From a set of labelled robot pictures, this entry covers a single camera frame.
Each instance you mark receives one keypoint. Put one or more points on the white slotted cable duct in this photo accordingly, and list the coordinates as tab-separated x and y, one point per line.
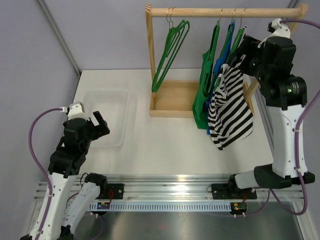
163	207

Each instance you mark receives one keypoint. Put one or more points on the green tank top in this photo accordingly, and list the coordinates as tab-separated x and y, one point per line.
202	94

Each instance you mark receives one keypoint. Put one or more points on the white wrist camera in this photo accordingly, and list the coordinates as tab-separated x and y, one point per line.
276	29
77	110

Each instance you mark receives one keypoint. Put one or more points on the wooden clothes rack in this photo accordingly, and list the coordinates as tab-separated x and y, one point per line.
175	97

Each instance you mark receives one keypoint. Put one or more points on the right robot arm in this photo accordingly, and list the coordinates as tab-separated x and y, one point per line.
270	62

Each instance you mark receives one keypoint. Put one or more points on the green hanger of blue top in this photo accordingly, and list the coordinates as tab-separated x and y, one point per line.
227	43

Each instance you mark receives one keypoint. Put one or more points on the empty green hanger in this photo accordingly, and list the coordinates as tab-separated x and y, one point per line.
172	42
175	45

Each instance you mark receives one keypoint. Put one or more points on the white plastic basket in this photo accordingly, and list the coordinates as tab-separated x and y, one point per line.
113	105

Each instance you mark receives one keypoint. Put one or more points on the empty green hanger front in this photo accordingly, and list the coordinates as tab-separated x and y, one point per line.
175	45

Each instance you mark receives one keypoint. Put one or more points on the empty green hanger back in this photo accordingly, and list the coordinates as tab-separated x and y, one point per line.
172	42

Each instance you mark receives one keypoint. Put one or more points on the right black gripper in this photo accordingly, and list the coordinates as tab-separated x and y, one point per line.
248	47

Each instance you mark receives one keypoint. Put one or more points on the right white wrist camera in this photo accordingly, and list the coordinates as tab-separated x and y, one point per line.
276	29

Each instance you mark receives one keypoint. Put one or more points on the striped black white tank top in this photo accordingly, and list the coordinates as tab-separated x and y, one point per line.
229	118

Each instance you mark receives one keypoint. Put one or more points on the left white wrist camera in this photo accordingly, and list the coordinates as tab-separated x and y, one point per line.
77	110

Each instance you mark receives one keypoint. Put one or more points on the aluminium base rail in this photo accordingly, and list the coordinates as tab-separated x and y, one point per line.
179	187

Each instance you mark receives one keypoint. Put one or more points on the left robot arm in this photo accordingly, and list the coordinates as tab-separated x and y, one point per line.
56	219

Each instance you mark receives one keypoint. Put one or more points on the green hanger of striped top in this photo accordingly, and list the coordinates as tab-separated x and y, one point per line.
241	33

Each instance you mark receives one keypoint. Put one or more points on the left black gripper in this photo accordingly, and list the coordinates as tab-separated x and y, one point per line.
100	130

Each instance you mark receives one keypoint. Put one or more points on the blue tank top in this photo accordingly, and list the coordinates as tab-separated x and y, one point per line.
207	103

